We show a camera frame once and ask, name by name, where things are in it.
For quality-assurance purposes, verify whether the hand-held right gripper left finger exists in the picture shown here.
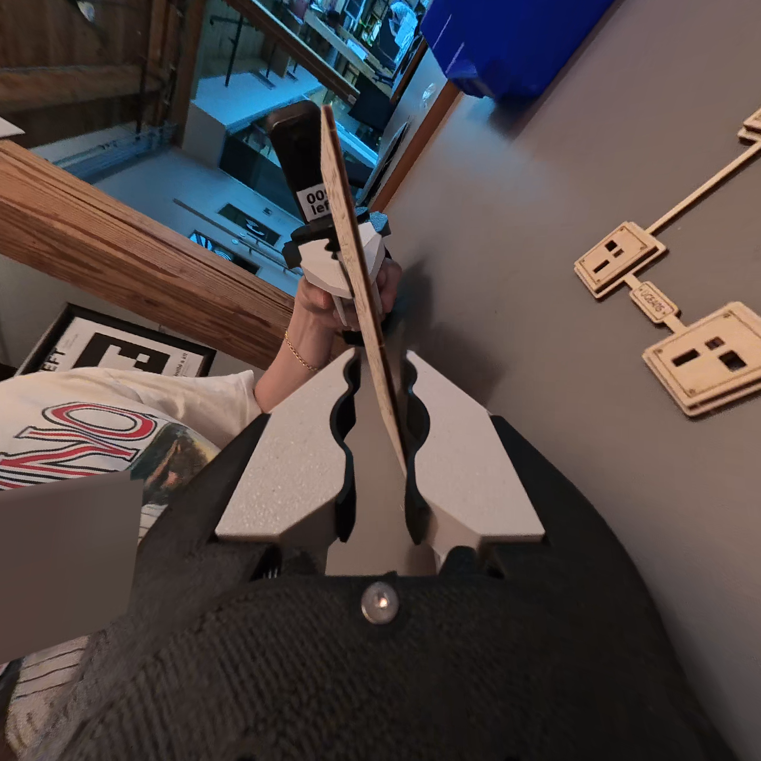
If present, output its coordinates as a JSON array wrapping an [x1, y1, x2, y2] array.
[[215, 348, 359, 543]]

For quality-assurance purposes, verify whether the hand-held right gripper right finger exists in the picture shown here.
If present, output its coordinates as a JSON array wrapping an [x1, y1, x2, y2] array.
[[404, 350, 547, 572]]

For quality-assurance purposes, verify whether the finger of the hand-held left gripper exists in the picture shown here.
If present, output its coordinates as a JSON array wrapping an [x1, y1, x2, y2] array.
[[299, 233, 353, 300], [358, 224, 388, 285]]

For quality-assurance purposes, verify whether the thin wooden puzzle sheet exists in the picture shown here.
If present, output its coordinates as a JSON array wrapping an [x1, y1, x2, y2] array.
[[321, 105, 411, 479]]

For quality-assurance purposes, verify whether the person's left forearm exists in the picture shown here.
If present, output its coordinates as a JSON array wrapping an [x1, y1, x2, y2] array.
[[254, 333, 342, 412]]

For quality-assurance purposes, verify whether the person's left hand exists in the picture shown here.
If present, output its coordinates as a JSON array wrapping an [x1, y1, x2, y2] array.
[[287, 259, 404, 365]]

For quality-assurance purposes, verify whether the wooden beam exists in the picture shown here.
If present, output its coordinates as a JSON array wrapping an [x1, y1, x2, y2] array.
[[0, 140, 353, 371]]

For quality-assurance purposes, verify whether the person's white printed t-shirt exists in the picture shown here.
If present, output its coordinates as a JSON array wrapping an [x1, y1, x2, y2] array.
[[0, 367, 264, 761]]

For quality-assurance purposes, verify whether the black framed marker board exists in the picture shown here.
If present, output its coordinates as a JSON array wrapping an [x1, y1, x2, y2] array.
[[15, 303, 216, 379]]

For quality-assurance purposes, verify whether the blue plastic bin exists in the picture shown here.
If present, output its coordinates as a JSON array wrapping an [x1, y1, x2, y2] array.
[[419, 0, 619, 102]]

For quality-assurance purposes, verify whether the gold chain bracelet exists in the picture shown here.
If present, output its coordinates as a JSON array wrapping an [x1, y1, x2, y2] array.
[[283, 330, 320, 372]]

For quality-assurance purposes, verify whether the wooden four-square base frame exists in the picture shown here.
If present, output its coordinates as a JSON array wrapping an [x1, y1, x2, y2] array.
[[574, 107, 761, 418]]

